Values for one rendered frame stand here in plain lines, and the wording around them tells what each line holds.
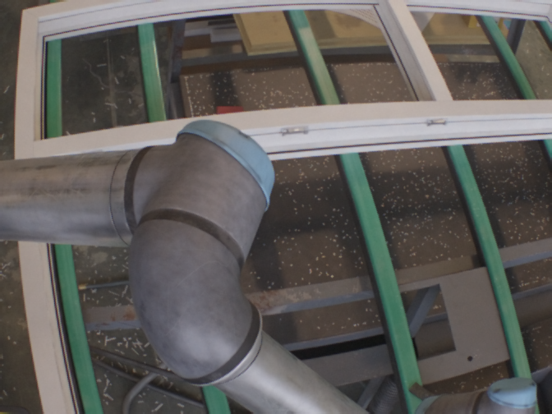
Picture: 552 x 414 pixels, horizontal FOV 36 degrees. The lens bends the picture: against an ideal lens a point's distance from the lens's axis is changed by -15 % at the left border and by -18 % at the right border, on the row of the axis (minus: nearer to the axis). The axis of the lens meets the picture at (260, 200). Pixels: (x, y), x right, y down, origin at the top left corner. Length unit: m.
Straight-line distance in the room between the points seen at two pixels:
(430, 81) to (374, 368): 0.60
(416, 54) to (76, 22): 0.75
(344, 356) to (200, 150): 1.00
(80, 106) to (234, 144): 2.03
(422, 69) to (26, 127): 0.82
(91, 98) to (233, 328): 2.15
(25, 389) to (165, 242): 1.60
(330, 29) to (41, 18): 0.81
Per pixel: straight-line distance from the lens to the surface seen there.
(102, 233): 1.07
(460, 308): 1.70
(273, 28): 2.35
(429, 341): 1.99
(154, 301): 0.94
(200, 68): 2.70
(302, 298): 1.68
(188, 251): 0.93
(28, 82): 1.84
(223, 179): 0.98
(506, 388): 1.32
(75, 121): 2.97
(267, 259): 1.99
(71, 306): 1.60
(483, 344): 1.67
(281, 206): 2.06
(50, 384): 1.46
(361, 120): 1.78
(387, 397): 2.04
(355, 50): 2.40
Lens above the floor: 2.27
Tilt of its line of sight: 54 degrees down
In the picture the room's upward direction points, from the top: 9 degrees clockwise
